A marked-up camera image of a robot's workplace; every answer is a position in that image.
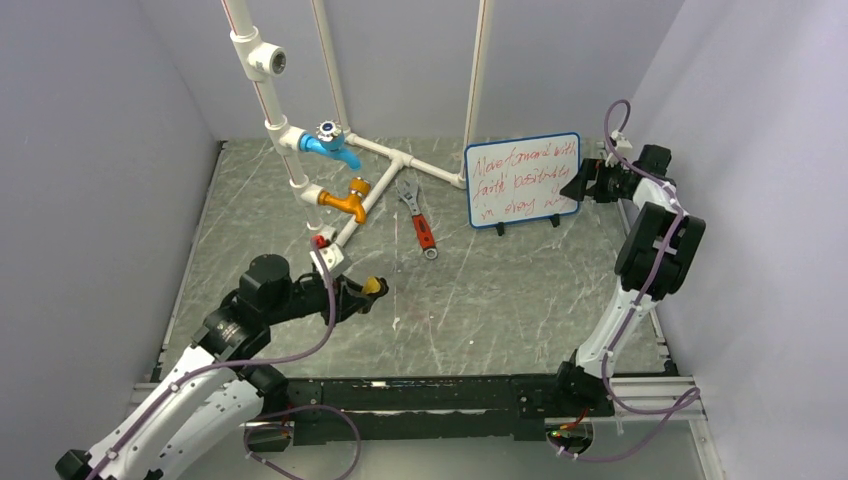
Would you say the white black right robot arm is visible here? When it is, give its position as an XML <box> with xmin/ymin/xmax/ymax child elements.
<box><xmin>550</xmin><ymin>144</ymin><xmax>707</xmax><ymax>415</ymax></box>

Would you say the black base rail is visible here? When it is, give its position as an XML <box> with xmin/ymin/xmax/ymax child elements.
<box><xmin>261</xmin><ymin>374</ymin><xmax>614</xmax><ymax>446</ymax></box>

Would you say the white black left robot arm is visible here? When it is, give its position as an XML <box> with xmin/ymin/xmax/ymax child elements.
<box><xmin>55</xmin><ymin>254</ymin><xmax>389</xmax><ymax>479</ymax></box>

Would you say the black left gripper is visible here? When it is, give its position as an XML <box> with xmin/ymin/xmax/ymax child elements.
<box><xmin>264</xmin><ymin>272</ymin><xmax>373</xmax><ymax>327</ymax></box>

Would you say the white PVC pipe frame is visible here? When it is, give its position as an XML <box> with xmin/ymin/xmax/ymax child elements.
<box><xmin>221</xmin><ymin>1</ymin><xmax>466</xmax><ymax>247</ymax></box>

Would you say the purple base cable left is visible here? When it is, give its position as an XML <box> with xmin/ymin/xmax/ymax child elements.
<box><xmin>242</xmin><ymin>404</ymin><xmax>363</xmax><ymax>480</ymax></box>

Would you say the red handled adjustable wrench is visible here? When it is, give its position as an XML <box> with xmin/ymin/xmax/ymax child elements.
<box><xmin>395</xmin><ymin>179</ymin><xmax>438</xmax><ymax>260</ymax></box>

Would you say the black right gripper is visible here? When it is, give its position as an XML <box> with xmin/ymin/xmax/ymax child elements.
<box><xmin>560</xmin><ymin>159</ymin><xmax>628</xmax><ymax>204</ymax></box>

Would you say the blue framed whiteboard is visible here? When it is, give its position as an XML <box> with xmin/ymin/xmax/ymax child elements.
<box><xmin>464</xmin><ymin>132</ymin><xmax>582</xmax><ymax>229</ymax></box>

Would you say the yellow black whiteboard eraser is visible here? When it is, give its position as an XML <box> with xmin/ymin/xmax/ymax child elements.
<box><xmin>362</xmin><ymin>276</ymin><xmax>389</xmax><ymax>298</ymax></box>

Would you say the blue faucet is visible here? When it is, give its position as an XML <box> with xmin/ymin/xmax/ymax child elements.
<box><xmin>298</xmin><ymin>120</ymin><xmax>362</xmax><ymax>171</ymax></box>

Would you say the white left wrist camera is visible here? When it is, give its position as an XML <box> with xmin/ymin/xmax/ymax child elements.
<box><xmin>310</xmin><ymin>235</ymin><xmax>352</xmax><ymax>279</ymax></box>

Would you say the orange faucet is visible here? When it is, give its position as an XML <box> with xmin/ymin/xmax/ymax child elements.
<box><xmin>317</xmin><ymin>177</ymin><xmax>371</xmax><ymax>225</ymax></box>

